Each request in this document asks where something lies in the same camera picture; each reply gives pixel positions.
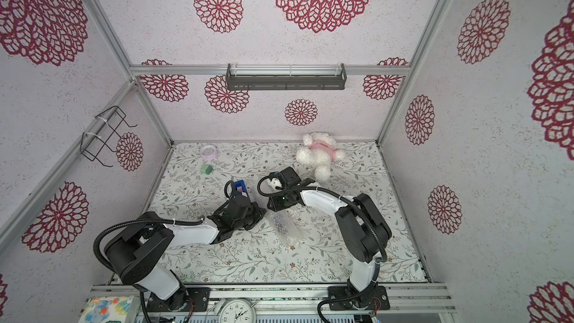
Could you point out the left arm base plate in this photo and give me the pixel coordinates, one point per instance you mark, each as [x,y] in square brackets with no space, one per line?
[195,299]

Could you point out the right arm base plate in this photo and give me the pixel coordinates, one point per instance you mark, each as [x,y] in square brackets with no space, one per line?
[375,299]

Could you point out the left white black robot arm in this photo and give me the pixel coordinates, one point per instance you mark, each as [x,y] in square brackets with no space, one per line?
[133,249]

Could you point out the blue tape dispenser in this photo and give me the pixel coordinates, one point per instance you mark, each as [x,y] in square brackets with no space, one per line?
[242,189]

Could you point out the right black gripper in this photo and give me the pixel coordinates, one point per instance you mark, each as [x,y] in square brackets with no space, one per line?
[278,202]

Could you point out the colourful patterned box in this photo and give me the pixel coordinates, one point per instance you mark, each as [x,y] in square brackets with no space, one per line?
[118,309]

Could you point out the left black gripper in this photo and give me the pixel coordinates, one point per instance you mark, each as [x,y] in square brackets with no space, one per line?
[258,213]

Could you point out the black wire wall rack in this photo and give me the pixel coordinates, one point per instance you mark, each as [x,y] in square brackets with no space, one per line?
[92,144]

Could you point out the black wall shelf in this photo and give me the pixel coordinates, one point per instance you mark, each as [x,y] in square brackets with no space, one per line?
[294,80]

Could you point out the white analog clock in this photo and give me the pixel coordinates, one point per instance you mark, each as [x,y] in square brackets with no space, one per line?
[237,311]

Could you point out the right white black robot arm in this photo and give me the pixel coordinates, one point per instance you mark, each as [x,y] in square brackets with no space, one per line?
[364,231]

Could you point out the white teddy bear pink shirt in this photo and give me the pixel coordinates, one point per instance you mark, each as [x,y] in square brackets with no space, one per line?
[318,152]

